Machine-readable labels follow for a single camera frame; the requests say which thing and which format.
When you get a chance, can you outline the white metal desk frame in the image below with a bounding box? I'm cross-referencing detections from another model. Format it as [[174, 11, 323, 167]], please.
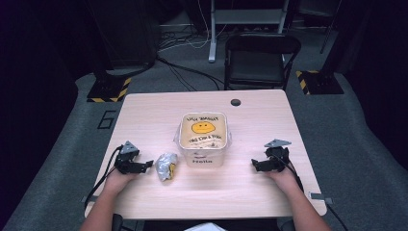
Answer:
[[207, 0, 291, 64]]

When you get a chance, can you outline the black folding chair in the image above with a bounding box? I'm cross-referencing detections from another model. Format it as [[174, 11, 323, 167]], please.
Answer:
[[223, 32, 302, 91]]

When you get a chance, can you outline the white paper sheet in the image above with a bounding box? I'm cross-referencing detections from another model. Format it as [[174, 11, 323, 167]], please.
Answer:
[[184, 221, 227, 231]]

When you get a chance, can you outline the white bin with smiley print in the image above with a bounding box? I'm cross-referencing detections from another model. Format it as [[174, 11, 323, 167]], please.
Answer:
[[173, 111, 233, 168]]

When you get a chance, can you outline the black floor cable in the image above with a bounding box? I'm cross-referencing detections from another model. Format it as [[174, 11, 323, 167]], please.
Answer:
[[155, 56, 233, 92]]

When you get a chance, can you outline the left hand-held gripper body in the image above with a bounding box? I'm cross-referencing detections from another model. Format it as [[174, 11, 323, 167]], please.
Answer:
[[114, 140, 149, 175]]

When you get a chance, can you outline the black stand base striped edge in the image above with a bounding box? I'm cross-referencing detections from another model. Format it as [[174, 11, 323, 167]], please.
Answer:
[[295, 69, 344, 96], [86, 70, 133, 104]]

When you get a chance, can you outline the person's right hand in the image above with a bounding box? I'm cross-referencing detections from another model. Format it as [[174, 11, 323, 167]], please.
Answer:
[[265, 166, 302, 194]]

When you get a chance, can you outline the silver foil wrapper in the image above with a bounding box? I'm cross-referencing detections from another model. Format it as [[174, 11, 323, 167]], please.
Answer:
[[155, 152, 179, 182]]

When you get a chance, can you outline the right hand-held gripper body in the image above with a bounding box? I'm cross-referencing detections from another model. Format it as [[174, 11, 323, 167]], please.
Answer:
[[256, 138, 293, 173]]

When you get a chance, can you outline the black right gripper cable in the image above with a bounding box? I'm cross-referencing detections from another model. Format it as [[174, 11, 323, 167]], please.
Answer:
[[268, 152, 305, 193]]

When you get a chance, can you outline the person's left hand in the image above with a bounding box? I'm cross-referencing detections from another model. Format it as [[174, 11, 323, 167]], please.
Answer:
[[103, 167, 139, 194]]

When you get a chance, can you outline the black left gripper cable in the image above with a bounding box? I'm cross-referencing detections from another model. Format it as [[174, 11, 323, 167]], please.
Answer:
[[84, 144, 125, 209]]

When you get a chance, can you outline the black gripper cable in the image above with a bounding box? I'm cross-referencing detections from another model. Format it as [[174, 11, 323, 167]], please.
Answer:
[[84, 144, 125, 209], [268, 152, 305, 193]]

